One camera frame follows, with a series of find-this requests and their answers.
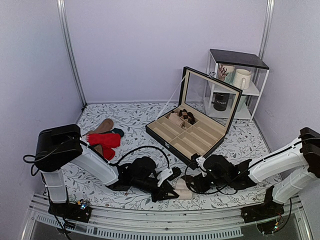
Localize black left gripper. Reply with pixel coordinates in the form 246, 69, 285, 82
131, 179, 177, 205

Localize cream brown striped sock pair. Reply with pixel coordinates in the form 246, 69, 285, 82
174, 178, 193, 200

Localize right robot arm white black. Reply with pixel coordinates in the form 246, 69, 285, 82
183, 127, 320, 218

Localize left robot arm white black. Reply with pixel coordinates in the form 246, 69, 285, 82
34, 124, 179, 217

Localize floral patterned table mat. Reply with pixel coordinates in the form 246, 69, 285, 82
62, 102, 281, 211

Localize rolled brown checked sock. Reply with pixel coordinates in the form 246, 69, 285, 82
178, 109, 196, 125

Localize rolled cream sock in box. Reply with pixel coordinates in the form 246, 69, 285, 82
168, 112, 185, 129

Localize black compartment box glass lid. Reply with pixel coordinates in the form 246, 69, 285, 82
145, 66, 242, 165

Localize red sock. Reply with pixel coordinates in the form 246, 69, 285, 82
86, 133, 121, 161

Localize dark green sock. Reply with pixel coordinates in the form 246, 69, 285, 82
111, 128, 125, 138

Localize folded brown tan sock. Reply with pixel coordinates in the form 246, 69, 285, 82
93, 144, 104, 157

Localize black cylindrical mug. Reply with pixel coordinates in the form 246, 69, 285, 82
213, 92, 230, 112

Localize white ribbed mug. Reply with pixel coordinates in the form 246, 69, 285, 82
232, 68, 252, 90

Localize white mug coral pattern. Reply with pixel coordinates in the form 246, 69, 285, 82
218, 63, 235, 82

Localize white shelf black top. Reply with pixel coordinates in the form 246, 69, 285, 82
203, 49, 270, 121

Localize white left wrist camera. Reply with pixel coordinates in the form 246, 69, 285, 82
156, 167, 182, 187

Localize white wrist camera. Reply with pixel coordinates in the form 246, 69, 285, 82
191, 153, 207, 177
156, 167, 182, 187

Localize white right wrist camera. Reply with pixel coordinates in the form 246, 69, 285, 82
191, 153, 207, 177

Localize aluminium front rail frame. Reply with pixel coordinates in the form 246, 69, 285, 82
21, 194, 314, 240

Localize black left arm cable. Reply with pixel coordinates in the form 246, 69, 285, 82
22, 145, 171, 177

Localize right aluminium corner post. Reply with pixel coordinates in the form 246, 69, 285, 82
258, 0, 275, 60

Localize aluminium corner post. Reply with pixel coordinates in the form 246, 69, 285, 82
258, 0, 275, 60
56, 0, 88, 109

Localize left aluminium corner post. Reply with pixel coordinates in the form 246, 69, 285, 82
56, 0, 88, 109

